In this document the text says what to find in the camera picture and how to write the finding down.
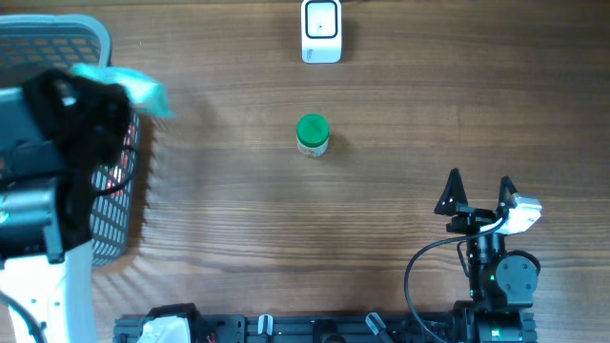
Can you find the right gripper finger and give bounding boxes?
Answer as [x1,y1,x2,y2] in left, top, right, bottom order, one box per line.
[434,168,468,214]
[496,175,517,217]

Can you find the teal wet wipes pack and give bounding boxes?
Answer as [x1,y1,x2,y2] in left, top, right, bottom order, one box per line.
[70,64,175,118]

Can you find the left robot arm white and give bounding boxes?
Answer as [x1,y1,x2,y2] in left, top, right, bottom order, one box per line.
[1,65,132,342]

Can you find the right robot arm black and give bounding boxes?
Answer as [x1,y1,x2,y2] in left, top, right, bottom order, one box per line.
[434,168,542,342]

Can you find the white barcode scanner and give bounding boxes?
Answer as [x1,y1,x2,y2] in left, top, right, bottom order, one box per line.
[300,0,342,64]

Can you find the grey plastic basket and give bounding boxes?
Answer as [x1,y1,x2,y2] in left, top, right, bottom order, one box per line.
[1,14,141,268]

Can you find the green lid jar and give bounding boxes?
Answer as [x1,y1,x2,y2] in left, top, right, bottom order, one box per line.
[296,113,330,157]

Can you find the black camera cable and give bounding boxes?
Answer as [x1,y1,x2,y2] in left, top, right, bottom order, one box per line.
[403,216,509,343]

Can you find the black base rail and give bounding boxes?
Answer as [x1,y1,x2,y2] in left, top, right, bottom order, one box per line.
[112,312,539,343]

